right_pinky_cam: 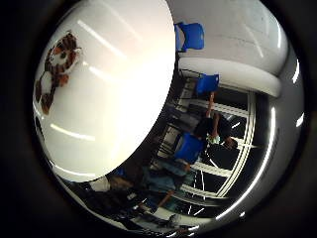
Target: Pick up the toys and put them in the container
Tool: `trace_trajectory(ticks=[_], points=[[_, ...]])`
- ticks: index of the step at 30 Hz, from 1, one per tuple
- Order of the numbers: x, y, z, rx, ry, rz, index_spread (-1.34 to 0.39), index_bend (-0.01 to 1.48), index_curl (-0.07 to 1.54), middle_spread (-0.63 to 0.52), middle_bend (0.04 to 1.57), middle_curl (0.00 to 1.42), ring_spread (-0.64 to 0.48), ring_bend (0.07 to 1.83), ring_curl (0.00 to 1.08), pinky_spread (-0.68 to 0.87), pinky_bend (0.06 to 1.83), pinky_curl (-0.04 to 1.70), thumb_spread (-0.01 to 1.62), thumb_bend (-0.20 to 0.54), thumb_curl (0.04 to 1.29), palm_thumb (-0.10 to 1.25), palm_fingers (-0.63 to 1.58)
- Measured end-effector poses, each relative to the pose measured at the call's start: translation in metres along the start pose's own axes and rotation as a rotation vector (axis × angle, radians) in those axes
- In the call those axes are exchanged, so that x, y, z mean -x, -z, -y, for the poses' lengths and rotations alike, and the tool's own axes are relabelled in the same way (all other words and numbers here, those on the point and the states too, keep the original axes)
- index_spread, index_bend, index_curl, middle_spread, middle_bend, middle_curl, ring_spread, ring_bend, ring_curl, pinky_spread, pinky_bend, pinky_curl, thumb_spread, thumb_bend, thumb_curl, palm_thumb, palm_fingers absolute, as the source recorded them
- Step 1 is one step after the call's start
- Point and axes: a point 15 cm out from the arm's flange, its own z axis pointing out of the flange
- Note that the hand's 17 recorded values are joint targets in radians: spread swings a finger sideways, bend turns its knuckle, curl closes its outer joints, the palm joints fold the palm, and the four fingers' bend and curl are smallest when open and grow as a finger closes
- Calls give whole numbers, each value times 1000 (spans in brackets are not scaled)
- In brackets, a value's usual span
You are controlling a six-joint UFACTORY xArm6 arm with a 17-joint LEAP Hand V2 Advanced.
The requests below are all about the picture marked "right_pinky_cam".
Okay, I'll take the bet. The blue plastic chair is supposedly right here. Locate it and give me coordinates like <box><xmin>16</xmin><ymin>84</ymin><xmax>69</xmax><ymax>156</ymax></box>
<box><xmin>195</xmin><ymin>72</ymin><xmax>221</xmax><ymax>97</ymax></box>
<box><xmin>173</xmin><ymin>21</ymin><xmax>206</xmax><ymax>54</ymax></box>
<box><xmin>173</xmin><ymin>132</ymin><xmax>206</xmax><ymax>165</ymax></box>

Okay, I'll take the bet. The orange striped tiger plush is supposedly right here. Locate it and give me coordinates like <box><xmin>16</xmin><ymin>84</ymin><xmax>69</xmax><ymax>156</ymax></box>
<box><xmin>34</xmin><ymin>31</ymin><xmax>82</xmax><ymax>116</ymax></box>

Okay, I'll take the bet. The person in blue clothes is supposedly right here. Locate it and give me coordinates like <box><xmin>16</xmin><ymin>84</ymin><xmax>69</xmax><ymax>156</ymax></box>
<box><xmin>138</xmin><ymin>158</ymin><xmax>196</xmax><ymax>214</ymax></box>

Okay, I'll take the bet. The person in black shirt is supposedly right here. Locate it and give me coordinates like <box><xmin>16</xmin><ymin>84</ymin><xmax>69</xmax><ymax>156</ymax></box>
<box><xmin>193</xmin><ymin>91</ymin><xmax>240</xmax><ymax>151</ymax></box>

